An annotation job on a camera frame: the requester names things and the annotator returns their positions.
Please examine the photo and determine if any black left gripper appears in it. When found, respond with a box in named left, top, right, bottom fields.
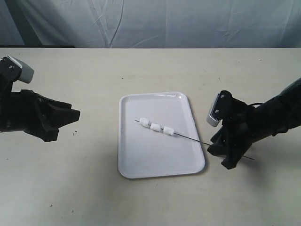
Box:
left=0, top=56, right=80, bottom=142

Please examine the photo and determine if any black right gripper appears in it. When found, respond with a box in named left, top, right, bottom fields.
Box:
left=207, top=90, right=255, bottom=169

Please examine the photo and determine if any white marshmallow handle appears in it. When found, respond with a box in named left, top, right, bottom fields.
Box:
left=163, top=126, right=175, bottom=136

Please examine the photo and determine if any white marshmallow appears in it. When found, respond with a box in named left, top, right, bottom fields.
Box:
left=138, top=118, right=151, bottom=128
left=150, top=123, right=161, bottom=132

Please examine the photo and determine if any thin metal skewer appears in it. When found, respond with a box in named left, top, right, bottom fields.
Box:
left=134, top=120, right=256, bottom=161

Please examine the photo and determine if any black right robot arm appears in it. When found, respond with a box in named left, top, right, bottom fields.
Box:
left=206, top=80, right=301, bottom=170

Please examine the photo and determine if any white rectangular plastic tray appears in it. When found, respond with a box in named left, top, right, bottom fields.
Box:
left=118, top=91, right=206, bottom=179

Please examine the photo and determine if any blue-grey backdrop curtain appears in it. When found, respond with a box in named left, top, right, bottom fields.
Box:
left=0, top=0, right=301, bottom=48

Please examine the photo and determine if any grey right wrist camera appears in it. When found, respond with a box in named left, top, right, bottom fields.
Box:
left=206, top=93, right=225, bottom=127

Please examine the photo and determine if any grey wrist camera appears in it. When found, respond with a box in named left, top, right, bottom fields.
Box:
left=7, top=55, right=34, bottom=84
left=206, top=93, right=225, bottom=127

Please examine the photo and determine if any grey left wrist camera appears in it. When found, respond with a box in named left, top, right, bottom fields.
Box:
left=7, top=55, right=34, bottom=84

